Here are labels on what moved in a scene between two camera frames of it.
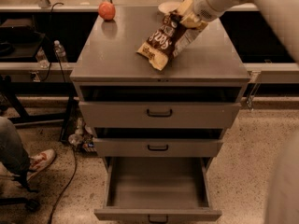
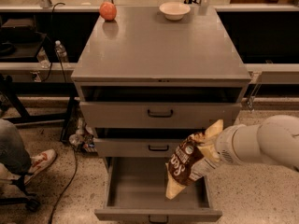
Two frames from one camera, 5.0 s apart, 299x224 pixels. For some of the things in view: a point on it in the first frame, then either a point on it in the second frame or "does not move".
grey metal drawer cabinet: (139, 111) does not move
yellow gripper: (203, 7) → (226, 147)
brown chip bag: (169, 37) → (187, 164)
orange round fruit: (106, 10) does not move
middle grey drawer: (157, 147) does not move
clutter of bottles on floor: (83, 137) does not move
